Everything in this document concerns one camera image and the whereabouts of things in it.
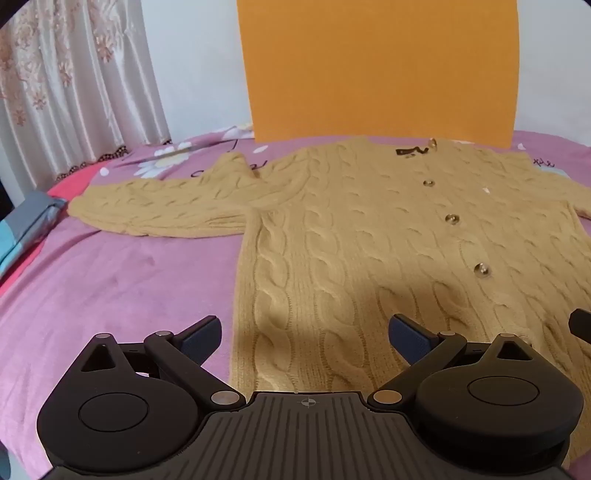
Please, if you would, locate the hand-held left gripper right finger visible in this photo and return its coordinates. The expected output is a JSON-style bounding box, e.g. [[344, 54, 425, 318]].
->
[[368, 314, 533, 411]]

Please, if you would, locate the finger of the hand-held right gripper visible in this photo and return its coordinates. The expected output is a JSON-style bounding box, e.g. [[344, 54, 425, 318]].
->
[[568, 308, 591, 345]]

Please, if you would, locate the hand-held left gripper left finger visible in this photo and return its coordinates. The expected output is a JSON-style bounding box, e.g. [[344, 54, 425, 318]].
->
[[81, 315, 247, 411]]

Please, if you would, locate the mustard cable-knit cardigan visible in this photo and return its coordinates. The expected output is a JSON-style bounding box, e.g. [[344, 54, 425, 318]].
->
[[68, 137, 591, 467]]

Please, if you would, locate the pink printed bed sheet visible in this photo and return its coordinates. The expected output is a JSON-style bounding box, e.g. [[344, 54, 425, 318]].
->
[[0, 124, 591, 480]]

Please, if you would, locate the grey blue red folded blanket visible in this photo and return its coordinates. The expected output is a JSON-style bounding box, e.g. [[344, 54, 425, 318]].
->
[[0, 190, 69, 278]]

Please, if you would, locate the orange headboard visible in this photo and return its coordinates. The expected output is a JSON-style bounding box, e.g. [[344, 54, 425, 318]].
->
[[236, 0, 521, 148]]

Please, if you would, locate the white floral curtain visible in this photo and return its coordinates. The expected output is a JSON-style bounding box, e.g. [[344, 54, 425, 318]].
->
[[0, 0, 172, 183]]

